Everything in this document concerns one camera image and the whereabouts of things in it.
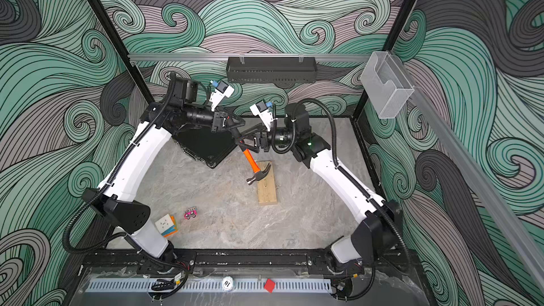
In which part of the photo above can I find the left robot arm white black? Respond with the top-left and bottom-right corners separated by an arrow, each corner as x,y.
62,72 -> 237,269

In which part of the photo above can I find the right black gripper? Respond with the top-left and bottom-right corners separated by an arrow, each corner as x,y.
238,123 -> 299,156

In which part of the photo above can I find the aluminium wall rail right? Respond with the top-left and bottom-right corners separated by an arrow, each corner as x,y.
394,54 -> 544,294

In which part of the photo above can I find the wooden block with nails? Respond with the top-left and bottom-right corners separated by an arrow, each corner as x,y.
257,161 -> 279,206

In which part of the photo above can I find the white round knob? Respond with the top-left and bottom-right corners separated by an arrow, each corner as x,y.
221,276 -> 235,292

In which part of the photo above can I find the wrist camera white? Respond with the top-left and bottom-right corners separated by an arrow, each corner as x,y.
209,81 -> 235,112
250,101 -> 274,132

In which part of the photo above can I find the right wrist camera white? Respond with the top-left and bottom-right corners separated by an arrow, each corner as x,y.
250,101 -> 274,132

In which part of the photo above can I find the white slotted cable duct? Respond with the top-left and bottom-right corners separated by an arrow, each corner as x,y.
84,278 -> 332,294

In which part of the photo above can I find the clear mesh wall holder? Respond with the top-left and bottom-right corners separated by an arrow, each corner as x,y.
360,51 -> 415,119

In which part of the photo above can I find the aluminium wall rail back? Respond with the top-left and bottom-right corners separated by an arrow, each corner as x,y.
128,52 -> 371,63

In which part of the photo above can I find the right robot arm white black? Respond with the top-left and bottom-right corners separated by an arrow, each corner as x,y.
235,99 -> 412,271

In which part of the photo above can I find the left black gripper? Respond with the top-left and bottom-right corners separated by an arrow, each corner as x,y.
181,106 -> 244,135

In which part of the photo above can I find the claw hammer orange black handle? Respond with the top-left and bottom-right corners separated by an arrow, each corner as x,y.
235,137 -> 272,186

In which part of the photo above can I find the black hard case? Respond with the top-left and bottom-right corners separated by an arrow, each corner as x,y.
172,128 -> 236,169

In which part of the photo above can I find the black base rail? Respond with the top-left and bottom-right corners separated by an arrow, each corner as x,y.
83,249 -> 365,276

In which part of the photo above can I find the black wall tray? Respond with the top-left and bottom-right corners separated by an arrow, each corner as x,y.
226,57 -> 317,85

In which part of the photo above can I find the aluminium wall rail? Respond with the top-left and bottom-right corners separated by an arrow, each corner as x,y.
394,54 -> 544,294
128,52 -> 371,63

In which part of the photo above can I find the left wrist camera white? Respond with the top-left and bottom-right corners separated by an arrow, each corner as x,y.
209,81 -> 235,112

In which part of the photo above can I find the red cube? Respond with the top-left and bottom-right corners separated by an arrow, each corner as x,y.
263,279 -> 276,293

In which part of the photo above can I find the rubiks cube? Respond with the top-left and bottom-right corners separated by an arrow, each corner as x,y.
155,214 -> 178,237

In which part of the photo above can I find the pink toy car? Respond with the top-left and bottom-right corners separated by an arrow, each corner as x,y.
184,207 -> 198,220

